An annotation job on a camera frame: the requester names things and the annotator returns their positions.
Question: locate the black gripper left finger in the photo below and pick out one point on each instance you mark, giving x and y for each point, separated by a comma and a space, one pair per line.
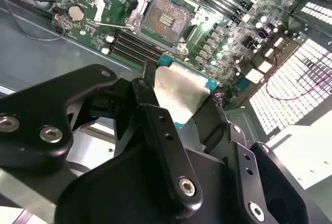
39, 104

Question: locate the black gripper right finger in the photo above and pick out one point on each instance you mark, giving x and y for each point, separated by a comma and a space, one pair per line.
275, 182

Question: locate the silver-topped green CPU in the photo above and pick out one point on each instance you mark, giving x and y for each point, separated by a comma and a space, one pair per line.
179, 89

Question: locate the metal socket cover frame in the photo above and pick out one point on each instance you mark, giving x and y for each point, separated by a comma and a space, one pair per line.
102, 3

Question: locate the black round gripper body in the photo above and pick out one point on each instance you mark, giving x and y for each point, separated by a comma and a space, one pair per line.
116, 195

